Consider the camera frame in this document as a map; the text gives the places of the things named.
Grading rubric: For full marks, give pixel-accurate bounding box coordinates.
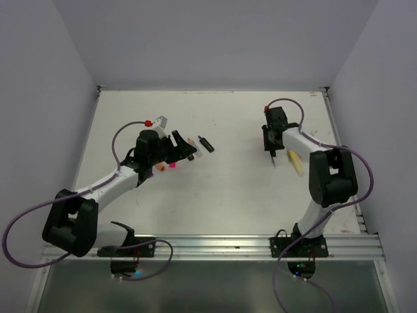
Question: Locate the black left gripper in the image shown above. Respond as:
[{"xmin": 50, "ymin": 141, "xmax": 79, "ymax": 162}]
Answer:
[{"xmin": 149, "ymin": 130, "xmax": 196, "ymax": 166}]

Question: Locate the peach highlighter cap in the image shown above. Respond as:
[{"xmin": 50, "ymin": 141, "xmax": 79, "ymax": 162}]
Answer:
[{"xmin": 156, "ymin": 163, "xmax": 165, "ymax": 171}]

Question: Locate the purple black highlighter pen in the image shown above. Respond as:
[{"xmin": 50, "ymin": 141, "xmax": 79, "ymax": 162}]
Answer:
[{"xmin": 198, "ymin": 136, "xmax": 215, "ymax": 153}]

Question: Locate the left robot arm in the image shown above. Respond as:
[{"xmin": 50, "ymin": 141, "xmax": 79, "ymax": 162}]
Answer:
[{"xmin": 42, "ymin": 130, "xmax": 197, "ymax": 257}]

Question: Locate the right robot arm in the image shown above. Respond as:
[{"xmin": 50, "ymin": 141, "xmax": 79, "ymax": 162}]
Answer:
[{"xmin": 262, "ymin": 106, "xmax": 358, "ymax": 257}]

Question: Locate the yellow pastel highlighter pen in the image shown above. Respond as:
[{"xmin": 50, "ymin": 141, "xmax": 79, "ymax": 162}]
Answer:
[{"xmin": 287, "ymin": 150, "xmax": 304, "ymax": 177}]

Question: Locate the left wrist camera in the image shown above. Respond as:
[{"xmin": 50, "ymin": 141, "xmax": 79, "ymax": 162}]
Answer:
[{"xmin": 152, "ymin": 115, "xmax": 167, "ymax": 138}]

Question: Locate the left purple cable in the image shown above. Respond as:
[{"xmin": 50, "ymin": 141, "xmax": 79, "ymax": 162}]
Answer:
[{"xmin": 2, "ymin": 119, "xmax": 173, "ymax": 282}]

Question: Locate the aluminium right side rail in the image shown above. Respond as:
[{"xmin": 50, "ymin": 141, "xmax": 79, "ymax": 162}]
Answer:
[{"xmin": 320, "ymin": 87, "xmax": 370, "ymax": 234}]

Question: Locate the aluminium rail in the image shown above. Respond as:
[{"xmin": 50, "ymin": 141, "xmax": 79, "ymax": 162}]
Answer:
[
  {"xmin": 42, "ymin": 235, "xmax": 387, "ymax": 261},
  {"xmin": 320, "ymin": 87, "xmax": 370, "ymax": 234}
]

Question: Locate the aluminium front rail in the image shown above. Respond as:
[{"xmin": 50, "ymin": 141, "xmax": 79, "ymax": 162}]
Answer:
[{"xmin": 42, "ymin": 235, "xmax": 387, "ymax": 261}]

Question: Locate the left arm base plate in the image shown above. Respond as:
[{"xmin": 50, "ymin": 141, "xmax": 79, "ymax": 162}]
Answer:
[{"xmin": 97, "ymin": 237, "xmax": 156, "ymax": 258}]

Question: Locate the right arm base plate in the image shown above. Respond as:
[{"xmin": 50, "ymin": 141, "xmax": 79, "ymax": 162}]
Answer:
[{"xmin": 269, "ymin": 235, "xmax": 329, "ymax": 258}]

